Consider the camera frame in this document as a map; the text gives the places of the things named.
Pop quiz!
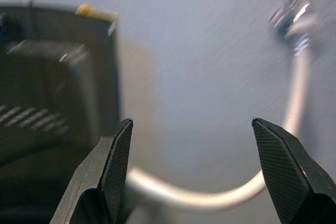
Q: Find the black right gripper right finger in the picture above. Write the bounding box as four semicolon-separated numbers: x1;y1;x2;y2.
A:
251;117;336;224

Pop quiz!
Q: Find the white water inlet hose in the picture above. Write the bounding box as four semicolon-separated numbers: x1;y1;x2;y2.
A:
125;50;313;214

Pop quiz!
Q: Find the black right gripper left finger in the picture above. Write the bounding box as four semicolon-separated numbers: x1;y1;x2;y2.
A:
49;118;134;224

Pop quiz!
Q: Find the dark washing machine lid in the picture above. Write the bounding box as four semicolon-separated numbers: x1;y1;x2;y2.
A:
0;5;121;167

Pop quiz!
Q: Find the pale yellow lid tape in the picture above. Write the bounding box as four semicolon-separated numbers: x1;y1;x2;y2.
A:
75;3;119;23

